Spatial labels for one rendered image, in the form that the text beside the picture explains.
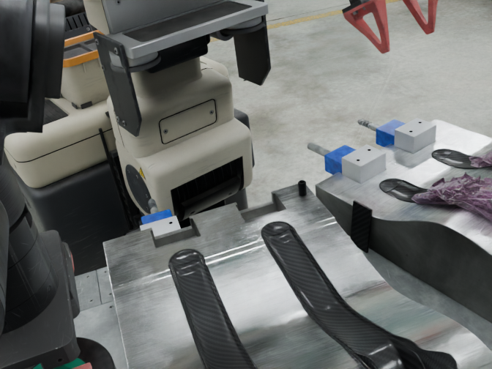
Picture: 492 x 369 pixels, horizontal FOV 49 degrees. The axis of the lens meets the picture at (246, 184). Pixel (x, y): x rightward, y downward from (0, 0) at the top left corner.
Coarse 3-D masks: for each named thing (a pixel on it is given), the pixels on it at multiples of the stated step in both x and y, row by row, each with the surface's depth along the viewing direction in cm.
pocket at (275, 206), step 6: (276, 198) 68; (264, 204) 69; (270, 204) 69; (276, 204) 69; (282, 204) 67; (246, 210) 68; (252, 210) 68; (258, 210) 69; (264, 210) 69; (270, 210) 69; (276, 210) 70; (282, 210) 67; (246, 216) 69; (252, 216) 69; (258, 216) 69
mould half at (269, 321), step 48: (288, 192) 68; (144, 240) 63; (192, 240) 62; (240, 240) 61; (336, 240) 60; (144, 288) 57; (240, 288) 55; (288, 288) 55; (336, 288) 54; (384, 288) 53; (144, 336) 52; (192, 336) 51; (240, 336) 50; (288, 336) 49; (432, 336) 42
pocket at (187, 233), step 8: (192, 224) 66; (152, 232) 65; (168, 232) 67; (176, 232) 66; (184, 232) 67; (192, 232) 67; (160, 240) 66; (168, 240) 66; (176, 240) 67; (184, 240) 67
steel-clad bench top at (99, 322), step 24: (384, 264) 68; (96, 288) 71; (408, 288) 64; (432, 288) 64; (96, 312) 67; (456, 312) 60; (96, 336) 64; (120, 336) 63; (480, 336) 57; (120, 360) 60
